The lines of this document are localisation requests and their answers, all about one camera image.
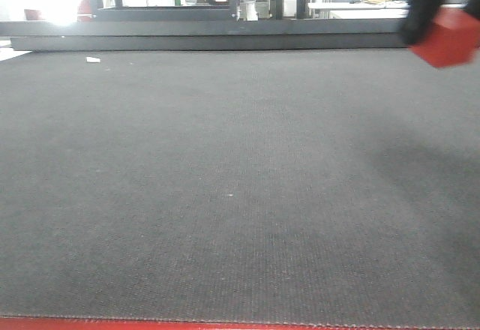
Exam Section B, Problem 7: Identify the red magnetic cube block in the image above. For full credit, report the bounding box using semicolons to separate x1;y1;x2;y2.
408;7;479;68

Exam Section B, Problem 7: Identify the dark grey fabric mat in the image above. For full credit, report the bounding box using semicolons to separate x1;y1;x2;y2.
1;50;479;329

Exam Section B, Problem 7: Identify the white background table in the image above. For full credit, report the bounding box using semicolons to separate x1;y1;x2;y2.
307;1;409;20

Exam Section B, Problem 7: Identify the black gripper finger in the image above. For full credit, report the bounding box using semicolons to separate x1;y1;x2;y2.
400;0;443;45
464;0;480;15

